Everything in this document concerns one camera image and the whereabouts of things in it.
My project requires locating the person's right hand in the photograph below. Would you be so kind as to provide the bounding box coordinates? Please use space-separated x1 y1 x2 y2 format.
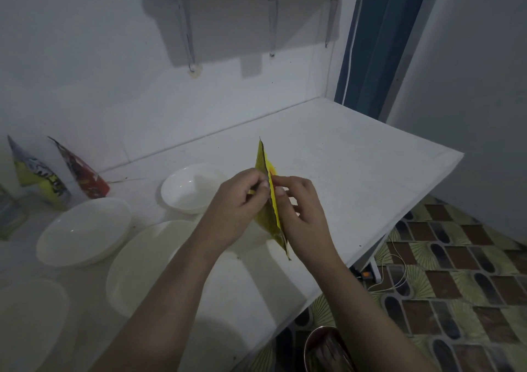
270 175 343 268

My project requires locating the small white bowl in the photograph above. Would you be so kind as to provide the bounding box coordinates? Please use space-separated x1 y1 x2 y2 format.
160 163 229 215
36 197 132 268

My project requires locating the large white bowl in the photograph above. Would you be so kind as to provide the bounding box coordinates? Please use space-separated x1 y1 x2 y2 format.
106 219 271 319
0 279 69 372

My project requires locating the person's right forearm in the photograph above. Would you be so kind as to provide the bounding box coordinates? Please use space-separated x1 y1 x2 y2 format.
315 252 439 372

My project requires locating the white cable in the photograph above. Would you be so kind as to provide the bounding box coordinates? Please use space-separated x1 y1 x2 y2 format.
340 0 366 107
365 240 411 295

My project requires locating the yellow snack bag red label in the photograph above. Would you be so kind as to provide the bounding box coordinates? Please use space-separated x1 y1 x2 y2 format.
254 138 292 261

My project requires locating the tall green snack bag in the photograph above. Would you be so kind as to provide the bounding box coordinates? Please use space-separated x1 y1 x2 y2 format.
0 184 30 241

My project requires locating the person's left hand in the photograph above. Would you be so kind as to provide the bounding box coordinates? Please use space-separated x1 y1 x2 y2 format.
193 168 272 257

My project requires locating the person's left forearm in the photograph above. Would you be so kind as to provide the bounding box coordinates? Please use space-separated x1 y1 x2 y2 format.
88 235 225 372

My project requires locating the black orange power adapter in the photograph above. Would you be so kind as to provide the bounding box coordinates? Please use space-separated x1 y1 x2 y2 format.
350 267 374 287

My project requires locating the small yellow-green snack bag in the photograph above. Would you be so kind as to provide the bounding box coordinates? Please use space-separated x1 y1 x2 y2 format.
7 135 71 211

